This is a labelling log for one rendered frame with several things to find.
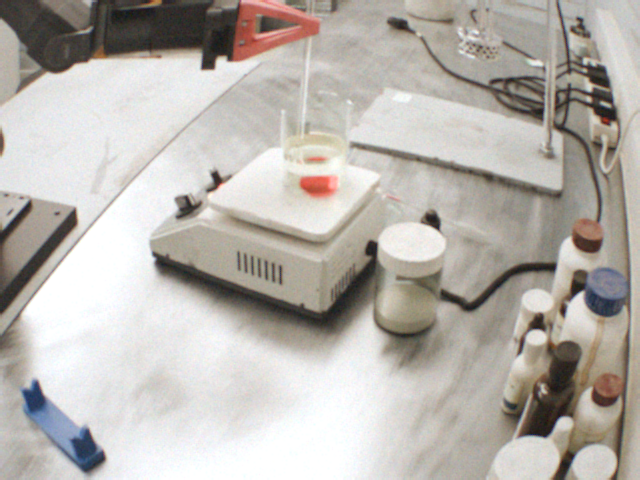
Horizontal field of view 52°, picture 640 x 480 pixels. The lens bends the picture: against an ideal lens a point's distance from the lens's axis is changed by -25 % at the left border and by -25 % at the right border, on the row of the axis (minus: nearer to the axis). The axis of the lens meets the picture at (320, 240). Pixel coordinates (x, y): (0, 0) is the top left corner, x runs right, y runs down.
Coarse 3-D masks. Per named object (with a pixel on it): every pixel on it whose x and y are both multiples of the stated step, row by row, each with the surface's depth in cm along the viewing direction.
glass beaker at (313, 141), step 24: (288, 96) 74; (312, 96) 75; (336, 96) 74; (288, 120) 71; (312, 120) 70; (336, 120) 71; (288, 144) 72; (312, 144) 71; (336, 144) 72; (288, 168) 74; (312, 168) 73; (336, 168) 73; (312, 192) 74; (336, 192) 75
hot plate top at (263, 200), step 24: (264, 168) 79; (360, 168) 79; (216, 192) 75; (240, 192) 75; (264, 192) 75; (288, 192) 75; (360, 192) 75; (240, 216) 73; (264, 216) 72; (288, 216) 72; (312, 216) 72; (336, 216) 72; (312, 240) 70
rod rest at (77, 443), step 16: (32, 384) 58; (32, 400) 58; (48, 400) 60; (32, 416) 58; (48, 416) 58; (64, 416) 59; (48, 432) 56; (64, 432) 57; (80, 432) 55; (64, 448) 55; (80, 448) 54; (96, 448) 56; (80, 464) 54
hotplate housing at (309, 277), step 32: (192, 224) 76; (224, 224) 74; (256, 224) 74; (352, 224) 75; (384, 224) 81; (160, 256) 80; (192, 256) 77; (224, 256) 75; (256, 256) 73; (288, 256) 72; (320, 256) 71; (352, 256) 75; (256, 288) 75; (288, 288) 73; (320, 288) 72
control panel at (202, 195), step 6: (234, 174) 85; (204, 186) 87; (198, 192) 86; (204, 192) 84; (210, 192) 83; (198, 198) 83; (204, 198) 81; (204, 204) 79; (198, 210) 78; (174, 216) 81; (186, 216) 78; (192, 216) 77; (168, 222) 80; (174, 222) 78; (180, 222) 77; (156, 228) 80; (162, 228) 79
